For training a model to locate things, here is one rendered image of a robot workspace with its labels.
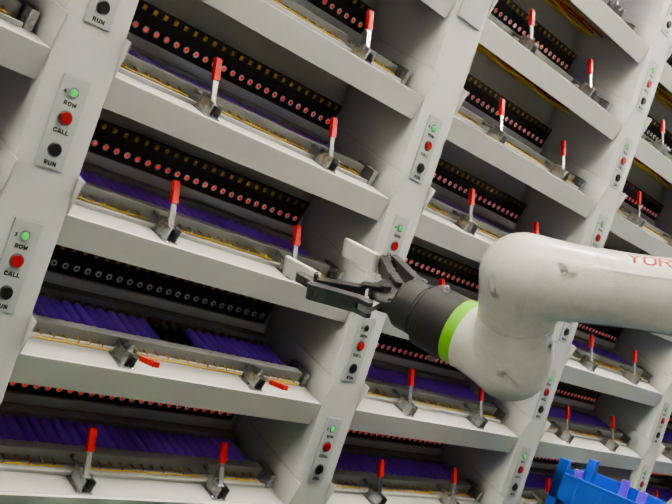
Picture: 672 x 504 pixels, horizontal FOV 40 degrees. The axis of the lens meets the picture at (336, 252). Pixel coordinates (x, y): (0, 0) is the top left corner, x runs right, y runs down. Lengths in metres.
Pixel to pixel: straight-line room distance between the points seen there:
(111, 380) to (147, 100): 0.40
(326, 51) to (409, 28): 0.31
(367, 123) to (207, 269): 0.50
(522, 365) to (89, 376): 0.60
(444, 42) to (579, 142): 0.71
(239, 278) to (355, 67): 0.40
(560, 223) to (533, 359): 1.13
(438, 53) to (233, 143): 0.48
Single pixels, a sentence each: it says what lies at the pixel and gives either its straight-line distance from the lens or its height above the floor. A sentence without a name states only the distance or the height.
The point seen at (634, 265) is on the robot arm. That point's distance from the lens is 1.15.
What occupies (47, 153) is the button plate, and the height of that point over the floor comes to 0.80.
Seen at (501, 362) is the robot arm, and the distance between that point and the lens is 1.19.
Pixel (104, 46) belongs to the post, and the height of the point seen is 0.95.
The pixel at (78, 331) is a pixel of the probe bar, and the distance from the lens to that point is 1.39.
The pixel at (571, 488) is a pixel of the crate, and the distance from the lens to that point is 1.96.
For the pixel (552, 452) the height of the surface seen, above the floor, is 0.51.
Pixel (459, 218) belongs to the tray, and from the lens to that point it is 1.91.
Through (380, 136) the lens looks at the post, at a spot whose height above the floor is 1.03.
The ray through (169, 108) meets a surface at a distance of 1.34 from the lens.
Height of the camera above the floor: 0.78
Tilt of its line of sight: 1 degrees up
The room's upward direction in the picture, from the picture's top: 19 degrees clockwise
